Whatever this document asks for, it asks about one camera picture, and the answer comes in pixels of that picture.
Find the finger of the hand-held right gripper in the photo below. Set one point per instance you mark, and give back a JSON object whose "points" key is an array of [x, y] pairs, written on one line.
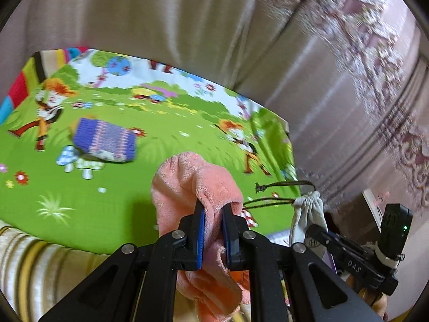
{"points": [[352, 263]]}

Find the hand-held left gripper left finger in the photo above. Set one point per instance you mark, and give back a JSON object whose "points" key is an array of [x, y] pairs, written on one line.
{"points": [[200, 238]]}

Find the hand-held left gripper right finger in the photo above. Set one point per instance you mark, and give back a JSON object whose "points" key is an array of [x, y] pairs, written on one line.
{"points": [[228, 238]]}

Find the pink plush towel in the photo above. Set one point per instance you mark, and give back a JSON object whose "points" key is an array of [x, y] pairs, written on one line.
{"points": [[187, 181]]}

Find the cartoon printed blanket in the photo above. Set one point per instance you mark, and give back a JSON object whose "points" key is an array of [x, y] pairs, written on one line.
{"points": [[117, 208]]}

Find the purple knitted cloth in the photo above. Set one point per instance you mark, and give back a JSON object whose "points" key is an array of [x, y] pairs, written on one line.
{"points": [[104, 139]]}

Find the pink lace curtain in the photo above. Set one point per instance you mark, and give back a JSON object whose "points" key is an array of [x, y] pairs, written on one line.
{"points": [[368, 90]]}

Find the striped velvet cushion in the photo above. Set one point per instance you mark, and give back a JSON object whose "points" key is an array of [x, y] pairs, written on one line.
{"points": [[26, 258]]}

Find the beige velvet curtain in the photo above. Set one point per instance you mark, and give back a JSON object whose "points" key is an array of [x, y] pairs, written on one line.
{"points": [[167, 13]]}

